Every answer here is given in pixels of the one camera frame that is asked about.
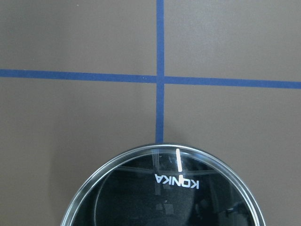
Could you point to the glass pot lid blue knob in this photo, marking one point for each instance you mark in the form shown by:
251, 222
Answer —
164, 185

